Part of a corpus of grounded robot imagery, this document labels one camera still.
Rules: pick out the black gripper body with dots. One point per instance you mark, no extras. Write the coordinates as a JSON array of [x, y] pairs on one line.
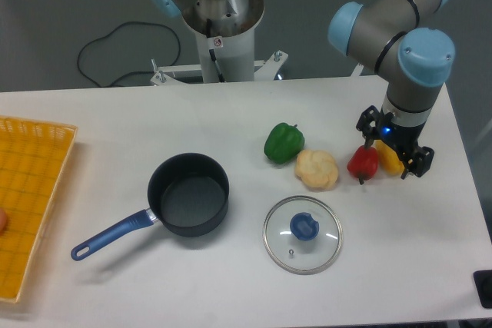
[[400, 130]]

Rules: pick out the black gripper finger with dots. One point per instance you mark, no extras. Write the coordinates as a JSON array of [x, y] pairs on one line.
[[367, 125], [418, 162]]

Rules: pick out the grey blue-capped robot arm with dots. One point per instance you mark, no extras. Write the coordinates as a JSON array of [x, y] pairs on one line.
[[385, 37]]

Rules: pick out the round bread roll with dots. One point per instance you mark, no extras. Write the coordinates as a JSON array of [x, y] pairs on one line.
[[316, 169]]

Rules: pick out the yellow bell pepper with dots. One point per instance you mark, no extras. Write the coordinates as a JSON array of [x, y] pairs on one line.
[[388, 159]]

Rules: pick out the red bell pepper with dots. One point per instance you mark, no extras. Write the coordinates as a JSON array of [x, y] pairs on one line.
[[364, 164]]

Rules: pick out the green bell pepper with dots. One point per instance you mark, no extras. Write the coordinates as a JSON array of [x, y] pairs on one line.
[[283, 143]]

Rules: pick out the glass lid blue knob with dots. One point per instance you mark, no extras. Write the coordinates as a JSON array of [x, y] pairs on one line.
[[302, 235]]

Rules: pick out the black object table corner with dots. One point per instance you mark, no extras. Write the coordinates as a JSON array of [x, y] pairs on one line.
[[482, 280]]

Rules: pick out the yellow woven basket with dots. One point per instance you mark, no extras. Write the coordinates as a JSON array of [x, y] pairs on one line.
[[33, 157]]

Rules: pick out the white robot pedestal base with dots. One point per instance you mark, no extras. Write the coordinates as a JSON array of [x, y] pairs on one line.
[[225, 40]]

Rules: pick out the black saucepan blue handle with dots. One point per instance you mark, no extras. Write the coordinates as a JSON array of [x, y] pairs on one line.
[[188, 194]]

